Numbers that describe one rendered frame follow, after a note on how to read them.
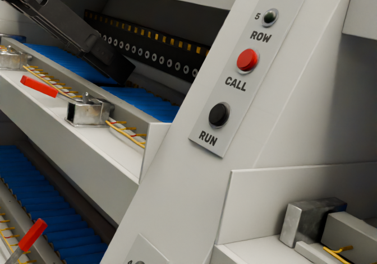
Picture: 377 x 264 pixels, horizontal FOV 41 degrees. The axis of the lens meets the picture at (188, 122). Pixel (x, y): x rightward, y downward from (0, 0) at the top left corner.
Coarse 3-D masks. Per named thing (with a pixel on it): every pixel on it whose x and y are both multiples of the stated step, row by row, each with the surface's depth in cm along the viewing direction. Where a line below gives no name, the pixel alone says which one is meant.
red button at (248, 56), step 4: (244, 52) 35; (248, 52) 35; (252, 52) 35; (240, 56) 35; (244, 56) 35; (248, 56) 35; (252, 56) 34; (256, 56) 34; (240, 60) 35; (244, 60) 35; (248, 60) 34; (252, 60) 34; (240, 64) 35; (244, 64) 35; (248, 64) 34; (252, 64) 34; (240, 68) 35; (244, 68) 35; (248, 68) 34
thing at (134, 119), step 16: (0, 48) 82; (16, 48) 80; (32, 64) 74; (48, 64) 69; (48, 80) 65; (64, 80) 64; (80, 80) 62; (80, 96) 59; (96, 96) 57; (112, 96) 56; (112, 112) 54; (128, 112) 51; (144, 112) 52; (128, 128) 50; (144, 128) 49
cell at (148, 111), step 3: (144, 111) 55; (147, 111) 55; (150, 111) 55; (153, 111) 55; (156, 111) 56; (159, 111) 56; (162, 111) 56; (165, 111) 56; (168, 111) 57; (171, 111) 57; (174, 111) 57; (177, 111) 58; (165, 114) 56; (168, 114) 56; (171, 114) 57; (174, 114) 57
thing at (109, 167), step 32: (0, 32) 88; (32, 32) 91; (0, 96) 68; (32, 96) 59; (32, 128) 58; (64, 128) 50; (96, 128) 52; (160, 128) 38; (64, 160) 50; (96, 160) 45; (128, 160) 44; (96, 192) 45; (128, 192) 40
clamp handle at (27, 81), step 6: (24, 78) 47; (30, 78) 47; (24, 84) 47; (30, 84) 47; (36, 84) 48; (42, 84) 48; (36, 90) 48; (42, 90) 48; (48, 90) 48; (54, 90) 49; (54, 96) 49; (60, 96) 49; (66, 96) 50; (84, 96) 51; (72, 102) 50; (78, 102) 51; (84, 102) 52
